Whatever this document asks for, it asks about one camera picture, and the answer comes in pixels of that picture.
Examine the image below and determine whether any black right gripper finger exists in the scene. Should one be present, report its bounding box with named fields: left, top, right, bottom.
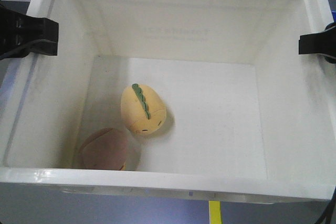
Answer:
left=298, top=22, right=335, bottom=63

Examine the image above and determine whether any yellow egg plush green stripe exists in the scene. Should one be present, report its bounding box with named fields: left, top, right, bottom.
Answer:
left=121, top=83, right=167, bottom=136

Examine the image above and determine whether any white plastic tote box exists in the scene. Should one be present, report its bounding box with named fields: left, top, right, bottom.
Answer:
left=1, top=0, right=335, bottom=204

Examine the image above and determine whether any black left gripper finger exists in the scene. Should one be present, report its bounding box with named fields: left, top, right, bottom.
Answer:
left=1, top=4, right=58, bottom=59

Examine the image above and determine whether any left black cable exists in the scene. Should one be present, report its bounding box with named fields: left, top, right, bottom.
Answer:
left=0, top=37, right=57, bottom=61

